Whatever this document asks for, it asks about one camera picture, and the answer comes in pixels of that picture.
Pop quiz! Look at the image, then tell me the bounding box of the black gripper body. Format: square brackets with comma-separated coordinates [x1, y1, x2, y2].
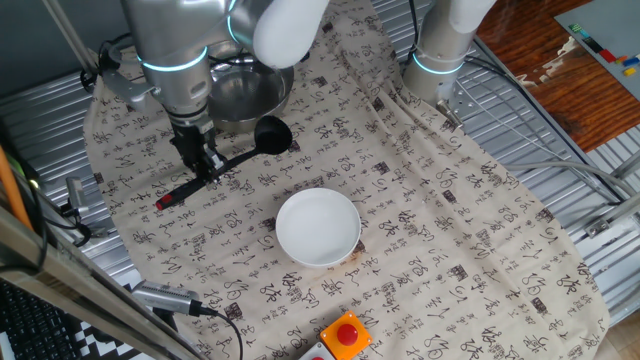
[169, 119, 220, 174]

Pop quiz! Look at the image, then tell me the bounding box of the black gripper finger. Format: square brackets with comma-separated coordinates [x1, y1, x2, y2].
[198, 144, 227, 187]
[187, 160, 207, 184]

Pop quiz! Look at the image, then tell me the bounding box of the black ladle with red ring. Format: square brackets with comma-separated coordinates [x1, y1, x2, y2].
[154, 115, 294, 212]

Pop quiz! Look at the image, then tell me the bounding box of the white ceramic bowl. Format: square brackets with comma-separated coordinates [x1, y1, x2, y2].
[274, 187, 362, 269]

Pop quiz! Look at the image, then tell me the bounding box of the black pole clamp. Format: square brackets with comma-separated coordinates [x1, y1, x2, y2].
[78, 67, 100, 95]

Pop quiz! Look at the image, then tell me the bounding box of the grey metal pole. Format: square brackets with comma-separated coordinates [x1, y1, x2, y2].
[42, 0, 100, 76]

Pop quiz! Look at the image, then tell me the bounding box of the orange rod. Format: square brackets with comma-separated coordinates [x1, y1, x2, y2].
[0, 144, 34, 231]

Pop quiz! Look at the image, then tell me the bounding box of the white sheet with black marker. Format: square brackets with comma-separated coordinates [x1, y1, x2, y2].
[72, 269, 151, 360]

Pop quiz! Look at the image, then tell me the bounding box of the grey box red mushroom button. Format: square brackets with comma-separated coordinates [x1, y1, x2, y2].
[298, 342, 337, 360]

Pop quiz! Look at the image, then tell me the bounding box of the orange emergency stop box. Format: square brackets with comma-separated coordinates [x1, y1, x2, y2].
[319, 309, 374, 360]

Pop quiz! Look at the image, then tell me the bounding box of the black keyboard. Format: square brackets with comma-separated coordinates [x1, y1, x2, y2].
[0, 279, 84, 360]

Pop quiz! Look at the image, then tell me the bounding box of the beige calligraphy print tablecloth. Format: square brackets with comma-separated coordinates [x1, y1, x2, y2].
[82, 0, 611, 360]

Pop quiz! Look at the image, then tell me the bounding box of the grey board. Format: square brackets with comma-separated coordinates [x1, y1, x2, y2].
[553, 0, 640, 101]

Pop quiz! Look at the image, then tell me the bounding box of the steel pot with black handles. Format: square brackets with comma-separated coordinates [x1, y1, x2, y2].
[205, 39, 296, 134]

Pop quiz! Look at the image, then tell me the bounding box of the silver camera bracket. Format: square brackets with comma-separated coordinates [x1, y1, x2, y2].
[101, 67, 161, 114]

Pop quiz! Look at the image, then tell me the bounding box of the white camera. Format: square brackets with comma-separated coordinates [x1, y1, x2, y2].
[66, 177, 90, 214]

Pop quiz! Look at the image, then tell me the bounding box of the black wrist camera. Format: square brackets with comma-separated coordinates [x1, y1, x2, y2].
[97, 42, 124, 74]

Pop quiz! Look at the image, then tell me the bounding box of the grey ridged camera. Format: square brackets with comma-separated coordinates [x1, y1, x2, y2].
[130, 279, 204, 317]

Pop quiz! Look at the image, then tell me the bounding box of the black silver camera mount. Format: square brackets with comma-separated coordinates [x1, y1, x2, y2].
[58, 202, 109, 247]

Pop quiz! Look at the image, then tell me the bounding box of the dark camera stand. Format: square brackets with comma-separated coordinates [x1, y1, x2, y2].
[149, 307, 181, 334]

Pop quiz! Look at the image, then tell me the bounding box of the black usb cable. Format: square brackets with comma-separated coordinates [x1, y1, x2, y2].
[199, 307, 245, 360]

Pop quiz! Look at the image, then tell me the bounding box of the thin black cable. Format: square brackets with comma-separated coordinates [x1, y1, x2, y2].
[0, 187, 50, 275]

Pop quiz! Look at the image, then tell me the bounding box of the aluminium frame bar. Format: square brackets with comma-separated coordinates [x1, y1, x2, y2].
[0, 199, 206, 360]

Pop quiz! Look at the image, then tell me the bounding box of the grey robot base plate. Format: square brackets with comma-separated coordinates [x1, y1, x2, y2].
[433, 74, 482, 126]

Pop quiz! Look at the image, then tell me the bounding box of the silver profile rail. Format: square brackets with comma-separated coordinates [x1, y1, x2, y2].
[583, 192, 640, 239]
[608, 149, 640, 181]

